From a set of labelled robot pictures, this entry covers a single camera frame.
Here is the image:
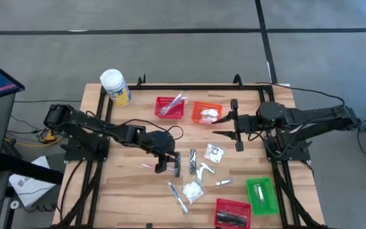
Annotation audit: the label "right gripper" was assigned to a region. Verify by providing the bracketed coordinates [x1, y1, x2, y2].
[212, 99, 259, 153]

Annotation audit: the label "black comb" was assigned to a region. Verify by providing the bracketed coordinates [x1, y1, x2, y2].
[217, 209, 247, 220]
[173, 151, 182, 178]
[189, 148, 198, 176]
[216, 216, 247, 227]

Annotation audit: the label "cotton balls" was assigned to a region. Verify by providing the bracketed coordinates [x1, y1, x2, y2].
[181, 180, 206, 205]

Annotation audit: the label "orange plastic mesh basket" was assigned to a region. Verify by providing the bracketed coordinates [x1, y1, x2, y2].
[191, 101, 224, 125]

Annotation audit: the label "clear bag with black parts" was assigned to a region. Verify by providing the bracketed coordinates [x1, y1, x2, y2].
[201, 162, 216, 174]

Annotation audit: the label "red plastic mesh basket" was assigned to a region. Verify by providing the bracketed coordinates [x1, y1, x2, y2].
[154, 96, 186, 120]
[213, 198, 252, 229]

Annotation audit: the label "green plastic mesh basket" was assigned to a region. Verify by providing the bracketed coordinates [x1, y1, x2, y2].
[245, 177, 280, 216]

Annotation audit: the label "yellow white wipes canister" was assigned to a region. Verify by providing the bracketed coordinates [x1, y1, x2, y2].
[99, 68, 132, 108]

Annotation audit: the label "black support beam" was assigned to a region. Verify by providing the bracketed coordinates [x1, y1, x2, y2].
[0, 153, 65, 186]

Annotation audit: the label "white paper sheet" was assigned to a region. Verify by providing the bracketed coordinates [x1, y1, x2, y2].
[8, 155, 57, 208]

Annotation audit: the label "black metal table frame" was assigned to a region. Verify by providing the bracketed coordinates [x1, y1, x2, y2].
[54, 73, 329, 229]

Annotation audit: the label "black left wrist camera cable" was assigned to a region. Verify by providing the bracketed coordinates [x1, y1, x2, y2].
[84, 110, 184, 141]

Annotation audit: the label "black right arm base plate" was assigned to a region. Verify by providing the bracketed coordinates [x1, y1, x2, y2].
[264, 135, 311, 162]

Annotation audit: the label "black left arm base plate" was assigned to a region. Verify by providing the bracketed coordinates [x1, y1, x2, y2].
[64, 135, 111, 162]

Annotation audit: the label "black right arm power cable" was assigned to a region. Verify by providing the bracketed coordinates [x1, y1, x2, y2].
[255, 81, 346, 108]

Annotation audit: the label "yellow cable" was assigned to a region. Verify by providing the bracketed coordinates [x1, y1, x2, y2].
[4, 132, 64, 148]

